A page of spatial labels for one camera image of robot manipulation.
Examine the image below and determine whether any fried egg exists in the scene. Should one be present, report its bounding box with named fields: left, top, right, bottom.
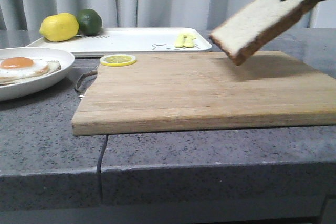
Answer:
left=1, top=57, right=49, bottom=80

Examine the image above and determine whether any wooden cutting board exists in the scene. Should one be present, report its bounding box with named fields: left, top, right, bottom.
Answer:
left=72, top=51, right=335, bottom=136

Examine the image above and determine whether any left yellow-green utensil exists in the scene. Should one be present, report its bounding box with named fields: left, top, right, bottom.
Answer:
left=174, top=33, right=185, bottom=48

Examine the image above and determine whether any right yellow-green utensil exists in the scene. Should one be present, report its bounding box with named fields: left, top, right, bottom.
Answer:
left=183, top=34, right=196, bottom=48

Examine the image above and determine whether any yellow-green utensil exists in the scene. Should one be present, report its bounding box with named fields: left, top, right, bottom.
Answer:
left=174, top=33, right=185, bottom=48
left=183, top=34, right=196, bottom=48

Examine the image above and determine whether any yellow lemon slice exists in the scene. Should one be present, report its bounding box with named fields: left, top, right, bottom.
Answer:
left=100, top=54, right=137, bottom=67

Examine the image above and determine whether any white round plate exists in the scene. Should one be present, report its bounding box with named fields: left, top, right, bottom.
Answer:
left=1, top=47, right=75, bottom=102

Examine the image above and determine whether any green lime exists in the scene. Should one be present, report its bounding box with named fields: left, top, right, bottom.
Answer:
left=77, top=9, right=103, bottom=36

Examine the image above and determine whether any white rectangular tray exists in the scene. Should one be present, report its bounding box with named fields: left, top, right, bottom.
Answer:
left=28, top=27, right=212, bottom=58

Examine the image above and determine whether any metal cutting board handle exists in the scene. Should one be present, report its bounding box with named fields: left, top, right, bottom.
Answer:
left=74, top=67, right=98, bottom=99

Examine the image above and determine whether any white bread slice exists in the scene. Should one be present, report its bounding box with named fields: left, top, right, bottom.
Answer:
left=210, top=0, right=318, bottom=66

